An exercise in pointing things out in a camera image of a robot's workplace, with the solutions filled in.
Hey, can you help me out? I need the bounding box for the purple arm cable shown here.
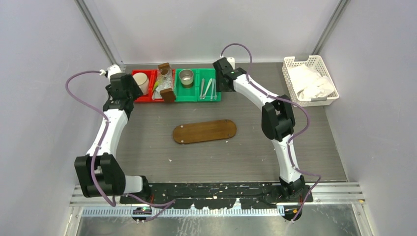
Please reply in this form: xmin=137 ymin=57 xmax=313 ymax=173
xmin=220 ymin=43 xmax=322 ymax=223
xmin=65 ymin=69 xmax=177 ymax=223

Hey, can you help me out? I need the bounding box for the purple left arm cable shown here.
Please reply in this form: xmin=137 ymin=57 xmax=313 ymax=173
xmin=65 ymin=69 xmax=177 ymax=223

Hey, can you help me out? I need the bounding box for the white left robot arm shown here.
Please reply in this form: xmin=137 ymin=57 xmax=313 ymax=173
xmin=74 ymin=64 xmax=151 ymax=204

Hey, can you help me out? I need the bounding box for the clear acrylic wooden rack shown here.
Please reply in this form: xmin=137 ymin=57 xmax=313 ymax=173
xmin=154 ymin=62 xmax=176 ymax=103

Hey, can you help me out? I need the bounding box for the green plastic bin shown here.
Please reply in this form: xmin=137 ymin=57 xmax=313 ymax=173
xmin=174 ymin=68 xmax=200 ymax=102
xmin=197 ymin=68 xmax=222 ymax=102

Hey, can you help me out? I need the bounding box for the brown oval wooden tray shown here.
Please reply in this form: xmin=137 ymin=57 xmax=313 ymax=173
xmin=173 ymin=119 xmax=237 ymax=144

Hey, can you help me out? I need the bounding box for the shiny metal cup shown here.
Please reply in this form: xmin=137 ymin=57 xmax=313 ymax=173
xmin=179 ymin=69 xmax=194 ymax=89

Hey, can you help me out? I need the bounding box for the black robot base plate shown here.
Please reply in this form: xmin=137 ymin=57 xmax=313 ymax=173
xmin=120 ymin=182 xmax=313 ymax=209

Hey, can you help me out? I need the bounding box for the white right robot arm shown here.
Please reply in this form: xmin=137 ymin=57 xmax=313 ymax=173
xmin=212 ymin=58 xmax=307 ymax=202

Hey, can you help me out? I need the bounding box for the white crumpled cloth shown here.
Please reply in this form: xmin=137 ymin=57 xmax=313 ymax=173
xmin=288 ymin=64 xmax=335 ymax=99

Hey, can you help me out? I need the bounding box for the white enamel mug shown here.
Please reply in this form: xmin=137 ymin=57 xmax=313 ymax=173
xmin=133 ymin=72 xmax=149 ymax=95

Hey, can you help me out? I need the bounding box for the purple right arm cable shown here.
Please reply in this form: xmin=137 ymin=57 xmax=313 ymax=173
xmin=220 ymin=43 xmax=322 ymax=223

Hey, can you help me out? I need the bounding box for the white perforated plastic basket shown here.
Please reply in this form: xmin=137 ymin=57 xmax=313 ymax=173
xmin=282 ymin=55 xmax=339 ymax=107

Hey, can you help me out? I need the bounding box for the red plastic bin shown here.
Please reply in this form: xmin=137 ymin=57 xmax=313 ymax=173
xmin=152 ymin=69 xmax=176 ymax=103
xmin=131 ymin=69 xmax=157 ymax=103

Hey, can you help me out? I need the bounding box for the lime green toothpaste tube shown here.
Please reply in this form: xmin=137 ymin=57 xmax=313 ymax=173
xmin=152 ymin=81 xmax=159 ymax=92

